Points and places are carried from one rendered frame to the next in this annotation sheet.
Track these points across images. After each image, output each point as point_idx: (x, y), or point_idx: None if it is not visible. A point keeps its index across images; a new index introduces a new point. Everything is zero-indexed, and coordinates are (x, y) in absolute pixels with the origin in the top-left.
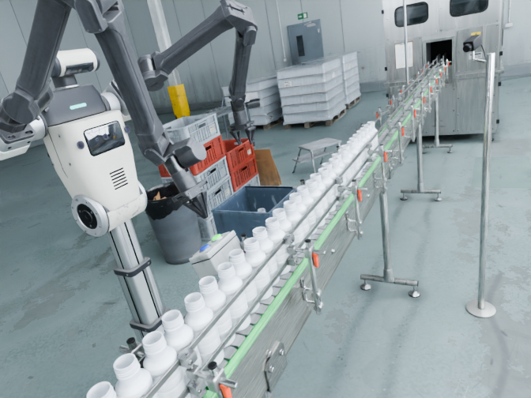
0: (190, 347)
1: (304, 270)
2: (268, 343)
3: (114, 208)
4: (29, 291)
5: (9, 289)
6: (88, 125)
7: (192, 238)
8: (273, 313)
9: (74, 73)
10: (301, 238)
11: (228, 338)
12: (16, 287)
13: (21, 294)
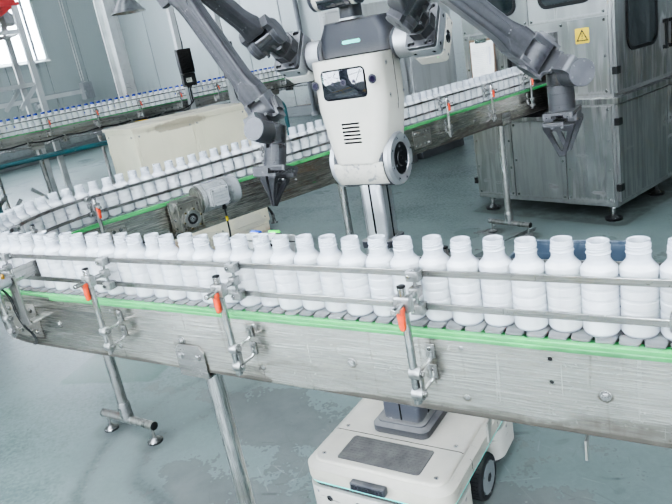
0: (109, 258)
1: (257, 322)
2: (182, 331)
3: (340, 162)
4: (661, 259)
5: (660, 243)
6: (326, 67)
7: None
8: (189, 312)
9: (330, 7)
10: (278, 290)
11: (144, 286)
12: (666, 246)
13: (653, 256)
